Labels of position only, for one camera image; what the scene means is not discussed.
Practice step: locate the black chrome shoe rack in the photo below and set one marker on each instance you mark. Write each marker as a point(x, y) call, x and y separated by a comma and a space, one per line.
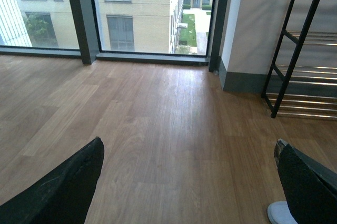
point(280, 76)

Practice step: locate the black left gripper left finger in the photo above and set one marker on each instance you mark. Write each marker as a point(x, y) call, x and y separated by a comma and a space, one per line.
point(64, 195)

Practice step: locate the white slide sandal left-held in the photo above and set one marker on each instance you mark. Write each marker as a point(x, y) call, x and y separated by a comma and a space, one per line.
point(278, 213)

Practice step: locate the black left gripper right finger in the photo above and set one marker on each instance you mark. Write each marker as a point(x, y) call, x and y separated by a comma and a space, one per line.
point(309, 187)

